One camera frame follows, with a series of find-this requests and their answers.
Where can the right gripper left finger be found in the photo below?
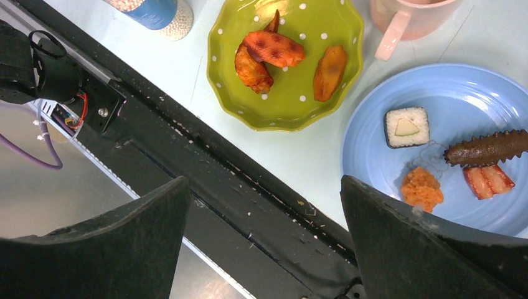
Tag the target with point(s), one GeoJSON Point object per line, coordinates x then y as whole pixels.
{"type": "Point", "coordinates": [127, 252]}

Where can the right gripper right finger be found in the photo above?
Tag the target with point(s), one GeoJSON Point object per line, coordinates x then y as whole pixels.
{"type": "Point", "coordinates": [405, 252]}

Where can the tall jar blue label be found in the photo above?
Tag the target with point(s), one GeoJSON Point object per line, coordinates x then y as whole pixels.
{"type": "Point", "coordinates": [171, 18]}

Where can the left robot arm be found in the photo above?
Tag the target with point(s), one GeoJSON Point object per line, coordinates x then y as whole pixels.
{"type": "Point", "coordinates": [34, 66]}

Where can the orange food chunk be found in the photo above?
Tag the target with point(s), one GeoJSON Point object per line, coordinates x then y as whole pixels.
{"type": "Point", "coordinates": [420, 188]}

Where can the red white meat slice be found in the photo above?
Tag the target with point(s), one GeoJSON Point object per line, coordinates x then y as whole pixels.
{"type": "Point", "coordinates": [485, 182]}

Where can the sushi roll piece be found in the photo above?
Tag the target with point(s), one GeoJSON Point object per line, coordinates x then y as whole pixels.
{"type": "Point", "coordinates": [406, 127]}

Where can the brown sea cucumber toy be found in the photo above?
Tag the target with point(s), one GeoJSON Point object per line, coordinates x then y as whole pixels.
{"type": "Point", "coordinates": [487, 150]}

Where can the blue plate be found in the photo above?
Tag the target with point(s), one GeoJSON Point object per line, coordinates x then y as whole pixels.
{"type": "Point", "coordinates": [461, 101]}

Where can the brown fried food piece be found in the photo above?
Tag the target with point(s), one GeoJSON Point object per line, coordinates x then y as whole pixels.
{"type": "Point", "coordinates": [329, 72]}

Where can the orange chicken wing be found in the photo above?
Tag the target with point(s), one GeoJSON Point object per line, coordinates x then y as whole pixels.
{"type": "Point", "coordinates": [274, 48]}
{"type": "Point", "coordinates": [253, 74]}

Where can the pink mug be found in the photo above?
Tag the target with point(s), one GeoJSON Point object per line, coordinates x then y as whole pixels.
{"type": "Point", "coordinates": [407, 20]}

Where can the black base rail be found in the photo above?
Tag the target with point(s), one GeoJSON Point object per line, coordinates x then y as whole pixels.
{"type": "Point", "coordinates": [252, 226]}

